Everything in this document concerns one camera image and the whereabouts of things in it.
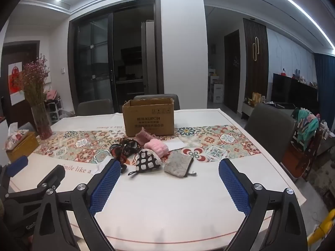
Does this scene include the brown cardboard box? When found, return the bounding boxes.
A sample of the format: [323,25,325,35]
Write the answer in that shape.
[122,98,175,138]

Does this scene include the white square cloth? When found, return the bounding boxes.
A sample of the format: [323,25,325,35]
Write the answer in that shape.
[165,136,187,152]

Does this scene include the black television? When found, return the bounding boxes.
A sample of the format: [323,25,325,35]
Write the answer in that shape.
[271,73,318,115]

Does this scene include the yellow plastic toy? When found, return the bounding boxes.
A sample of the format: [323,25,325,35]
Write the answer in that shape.
[307,209,335,246]

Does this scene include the dusty pink frayed cloth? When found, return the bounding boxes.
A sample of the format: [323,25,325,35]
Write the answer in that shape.
[135,127,157,147]

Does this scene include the grey zipper pouch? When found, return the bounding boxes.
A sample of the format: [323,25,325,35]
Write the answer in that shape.
[164,152,197,177]

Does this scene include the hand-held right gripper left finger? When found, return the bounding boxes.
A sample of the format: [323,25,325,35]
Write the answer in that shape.
[33,159,122,251]

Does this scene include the floral tissue pack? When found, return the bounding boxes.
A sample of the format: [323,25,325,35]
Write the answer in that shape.
[3,124,29,151]

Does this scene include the black white checkered pouch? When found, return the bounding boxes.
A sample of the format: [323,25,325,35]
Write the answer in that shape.
[128,149,162,176]

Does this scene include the rack with hanging clothes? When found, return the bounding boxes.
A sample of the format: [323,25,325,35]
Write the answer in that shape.
[283,107,330,181]

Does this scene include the silver refrigerator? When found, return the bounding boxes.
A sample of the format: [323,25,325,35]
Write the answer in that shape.
[141,20,156,95]

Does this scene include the dark hallway door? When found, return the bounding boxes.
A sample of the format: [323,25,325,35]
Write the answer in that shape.
[224,30,241,114]

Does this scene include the red paper-cut poster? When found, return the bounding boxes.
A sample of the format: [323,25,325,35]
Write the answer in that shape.
[8,62,23,95]

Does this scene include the pink fluffy cloth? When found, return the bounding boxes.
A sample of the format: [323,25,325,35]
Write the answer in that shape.
[145,139,170,160]

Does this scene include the white hallway shelf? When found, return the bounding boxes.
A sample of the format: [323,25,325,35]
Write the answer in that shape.
[208,68,224,104]

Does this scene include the glass flower vase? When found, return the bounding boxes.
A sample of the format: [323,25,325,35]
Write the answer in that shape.
[31,102,53,140]

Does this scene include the black patterned scarf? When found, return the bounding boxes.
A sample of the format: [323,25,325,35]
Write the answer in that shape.
[109,138,140,166]

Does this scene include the white shoe rack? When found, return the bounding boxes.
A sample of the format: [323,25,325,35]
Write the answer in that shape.
[44,98,64,122]

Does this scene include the yellow woven tissue box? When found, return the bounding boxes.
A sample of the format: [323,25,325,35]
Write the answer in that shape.
[6,132,40,163]

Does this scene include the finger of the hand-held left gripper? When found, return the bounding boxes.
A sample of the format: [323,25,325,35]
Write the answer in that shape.
[0,155,29,186]
[6,165,66,202]

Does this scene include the dark sliding glass door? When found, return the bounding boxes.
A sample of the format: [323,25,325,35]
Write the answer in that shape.
[68,0,164,110]

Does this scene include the blue curtain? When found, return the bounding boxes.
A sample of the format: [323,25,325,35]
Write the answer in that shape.
[313,53,335,131]

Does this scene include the grey dining chair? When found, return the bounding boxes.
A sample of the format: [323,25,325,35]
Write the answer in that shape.
[133,93,180,110]
[244,103,296,163]
[77,99,114,117]

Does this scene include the dark slatted wall panel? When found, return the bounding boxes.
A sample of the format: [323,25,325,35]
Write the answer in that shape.
[243,18,269,102]

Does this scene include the glass vase dried flowers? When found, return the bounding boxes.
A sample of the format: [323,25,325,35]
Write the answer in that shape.
[0,40,40,126]

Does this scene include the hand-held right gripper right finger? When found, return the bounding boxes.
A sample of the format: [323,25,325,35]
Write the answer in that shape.
[218,158,308,251]

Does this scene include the dried pink flower bunch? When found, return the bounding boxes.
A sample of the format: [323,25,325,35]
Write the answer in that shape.
[19,55,50,108]

